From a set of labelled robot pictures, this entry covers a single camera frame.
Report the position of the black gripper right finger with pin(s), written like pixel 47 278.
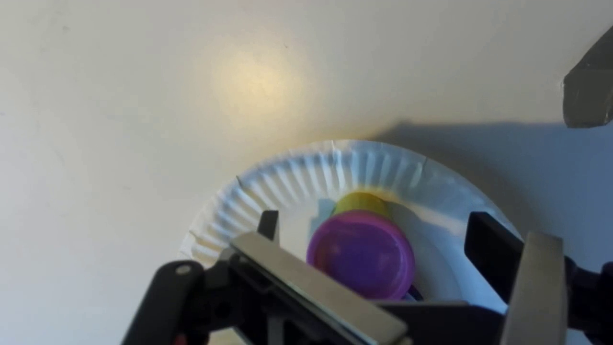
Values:
pixel 539 287

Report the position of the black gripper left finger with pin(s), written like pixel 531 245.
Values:
pixel 307 287

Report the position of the yellow tub purple lid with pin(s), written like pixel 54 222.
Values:
pixel 361 251

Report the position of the white paper plate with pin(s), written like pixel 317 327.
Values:
pixel 299 172

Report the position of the dark grey rectangular block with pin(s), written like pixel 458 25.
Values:
pixel 594 82

